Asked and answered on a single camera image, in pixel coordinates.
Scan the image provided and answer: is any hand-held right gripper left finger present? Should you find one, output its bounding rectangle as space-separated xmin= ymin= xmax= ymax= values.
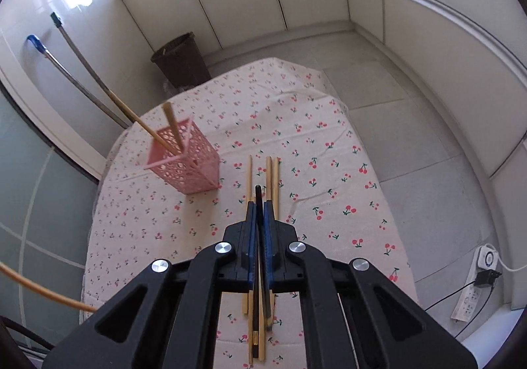
xmin=41 ymin=201 xmax=258 ymax=369

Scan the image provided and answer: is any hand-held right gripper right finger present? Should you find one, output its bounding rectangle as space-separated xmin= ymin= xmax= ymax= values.
xmin=263 ymin=200 xmax=480 ymax=369

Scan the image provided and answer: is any wooden chopstick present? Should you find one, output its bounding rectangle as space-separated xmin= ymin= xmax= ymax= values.
xmin=274 ymin=157 xmax=281 ymax=225
xmin=162 ymin=102 xmax=184 ymax=155
xmin=243 ymin=155 xmax=253 ymax=316
xmin=248 ymin=166 xmax=264 ymax=365
xmin=109 ymin=90 xmax=180 ymax=156
xmin=265 ymin=156 xmax=273 ymax=331

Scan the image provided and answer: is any pink perforated utensil holder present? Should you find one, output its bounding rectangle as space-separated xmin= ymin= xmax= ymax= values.
xmin=144 ymin=116 xmax=220 ymax=193

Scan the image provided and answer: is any cherry print tablecloth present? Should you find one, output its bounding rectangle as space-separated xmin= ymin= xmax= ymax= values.
xmin=82 ymin=57 xmax=416 ymax=369

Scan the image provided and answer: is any clear plastic bag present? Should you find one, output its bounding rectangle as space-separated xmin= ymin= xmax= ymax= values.
xmin=162 ymin=81 xmax=194 ymax=97

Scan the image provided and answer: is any brown trash bin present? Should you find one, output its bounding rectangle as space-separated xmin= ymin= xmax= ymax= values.
xmin=150 ymin=32 xmax=212 ymax=90

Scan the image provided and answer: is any white power strip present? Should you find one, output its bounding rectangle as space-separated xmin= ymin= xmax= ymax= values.
xmin=424 ymin=284 xmax=495 ymax=341
xmin=451 ymin=289 xmax=480 ymax=322

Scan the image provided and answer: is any white timer plug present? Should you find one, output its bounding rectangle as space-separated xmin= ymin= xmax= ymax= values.
xmin=473 ymin=244 xmax=502 ymax=273

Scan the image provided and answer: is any frosted glass door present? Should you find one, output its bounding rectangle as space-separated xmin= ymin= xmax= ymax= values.
xmin=0 ymin=76 xmax=108 ymax=353

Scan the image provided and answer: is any black power adapter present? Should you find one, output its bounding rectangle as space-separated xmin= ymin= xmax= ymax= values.
xmin=473 ymin=270 xmax=502 ymax=289

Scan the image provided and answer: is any thick black cable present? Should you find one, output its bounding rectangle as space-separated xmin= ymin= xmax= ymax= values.
xmin=0 ymin=313 xmax=56 ymax=353

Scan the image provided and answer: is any blue-tipped mop handle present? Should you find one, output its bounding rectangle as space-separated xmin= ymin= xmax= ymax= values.
xmin=27 ymin=35 xmax=128 ymax=130

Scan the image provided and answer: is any green-tipped mop handle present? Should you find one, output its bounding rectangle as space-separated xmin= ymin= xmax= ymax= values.
xmin=50 ymin=13 xmax=132 ymax=128

